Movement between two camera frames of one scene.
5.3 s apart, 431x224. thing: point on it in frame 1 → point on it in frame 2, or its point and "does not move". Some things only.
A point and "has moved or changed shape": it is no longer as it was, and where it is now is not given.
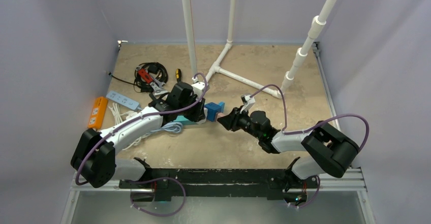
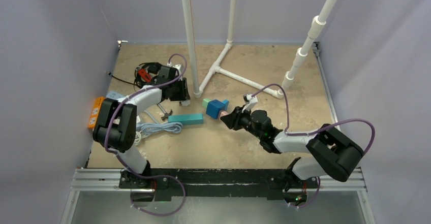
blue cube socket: [212, 109] has moved or changed shape
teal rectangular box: [183, 120] does not move
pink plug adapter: [220, 114] does not move
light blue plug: [222, 104] has moved or changed shape
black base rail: [168, 183] does not move
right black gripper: [236, 119] does not move
